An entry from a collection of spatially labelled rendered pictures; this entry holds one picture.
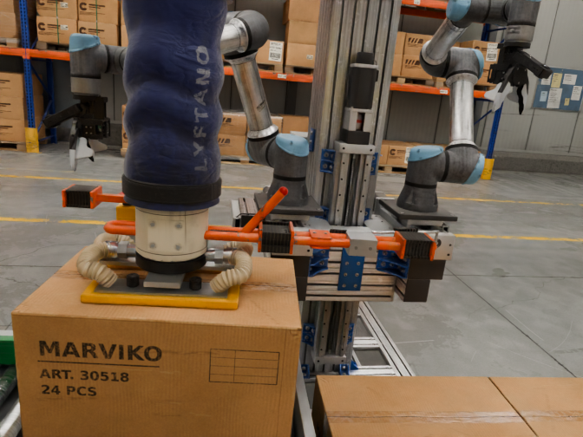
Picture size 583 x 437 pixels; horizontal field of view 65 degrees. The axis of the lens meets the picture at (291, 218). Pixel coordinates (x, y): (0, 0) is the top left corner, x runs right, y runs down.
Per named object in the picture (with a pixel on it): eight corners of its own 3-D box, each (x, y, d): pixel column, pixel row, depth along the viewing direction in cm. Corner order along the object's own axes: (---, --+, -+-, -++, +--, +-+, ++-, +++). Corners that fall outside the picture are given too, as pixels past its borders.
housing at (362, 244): (348, 256, 113) (350, 238, 112) (343, 246, 120) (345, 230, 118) (376, 257, 114) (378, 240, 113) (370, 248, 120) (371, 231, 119)
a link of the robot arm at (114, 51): (152, 78, 129) (113, 75, 122) (136, 76, 137) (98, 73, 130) (152, 48, 127) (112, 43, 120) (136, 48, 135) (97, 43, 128)
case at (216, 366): (24, 469, 105) (9, 311, 94) (90, 366, 144) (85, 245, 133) (286, 478, 109) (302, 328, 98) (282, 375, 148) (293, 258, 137)
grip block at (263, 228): (257, 253, 110) (258, 230, 108) (257, 240, 119) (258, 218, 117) (292, 256, 110) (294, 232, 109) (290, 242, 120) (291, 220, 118)
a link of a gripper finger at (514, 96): (511, 107, 146) (507, 81, 141) (529, 109, 142) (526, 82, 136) (506, 113, 145) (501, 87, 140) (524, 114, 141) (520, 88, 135)
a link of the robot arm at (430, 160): (401, 177, 177) (407, 141, 174) (435, 179, 178) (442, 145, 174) (408, 183, 166) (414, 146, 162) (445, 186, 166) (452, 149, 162)
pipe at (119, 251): (81, 283, 101) (81, 259, 99) (115, 244, 125) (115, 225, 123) (239, 291, 104) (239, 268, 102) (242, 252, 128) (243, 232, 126)
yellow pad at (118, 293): (79, 303, 100) (78, 282, 99) (94, 283, 109) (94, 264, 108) (237, 310, 103) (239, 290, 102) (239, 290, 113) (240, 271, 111)
